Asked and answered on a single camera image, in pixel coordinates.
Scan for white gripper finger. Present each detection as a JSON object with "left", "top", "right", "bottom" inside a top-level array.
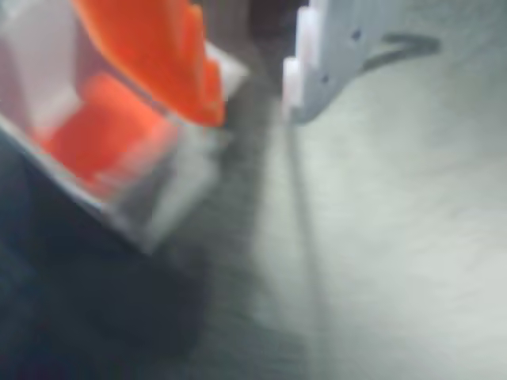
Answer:
[{"left": 281, "top": 0, "right": 409, "bottom": 124}]

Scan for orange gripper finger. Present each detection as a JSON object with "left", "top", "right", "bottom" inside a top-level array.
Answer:
[{"left": 72, "top": 0, "right": 227, "bottom": 128}]

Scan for red cube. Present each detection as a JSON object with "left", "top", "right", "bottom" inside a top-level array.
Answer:
[{"left": 32, "top": 73, "right": 180, "bottom": 192}]

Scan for white open cardboard box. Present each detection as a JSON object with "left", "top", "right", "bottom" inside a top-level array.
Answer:
[{"left": 0, "top": 0, "right": 251, "bottom": 255}]

